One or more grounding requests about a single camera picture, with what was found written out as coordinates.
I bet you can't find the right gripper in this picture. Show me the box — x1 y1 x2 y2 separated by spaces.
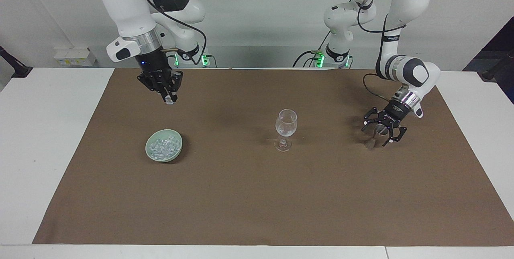
134 47 184 104

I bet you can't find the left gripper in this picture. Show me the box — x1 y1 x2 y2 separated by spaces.
361 99 410 147

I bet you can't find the clear ice cubes pile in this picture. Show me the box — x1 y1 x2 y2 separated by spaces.
149 136 180 159

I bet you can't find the clear wine glass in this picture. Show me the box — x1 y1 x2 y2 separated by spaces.
274 109 298 152

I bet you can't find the small clear glass cup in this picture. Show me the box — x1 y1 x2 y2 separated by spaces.
365 124 388 149

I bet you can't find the green ceramic bowl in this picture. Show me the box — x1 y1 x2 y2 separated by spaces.
145 129 183 163

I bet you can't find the black stand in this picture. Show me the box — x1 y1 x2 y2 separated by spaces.
479 49 514 83
0 46 33 78

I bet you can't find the black cable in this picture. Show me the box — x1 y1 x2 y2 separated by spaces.
351 0 405 103
141 0 208 66
292 30 332 68

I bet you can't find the white wall box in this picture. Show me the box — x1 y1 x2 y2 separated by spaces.
53 47 98 67

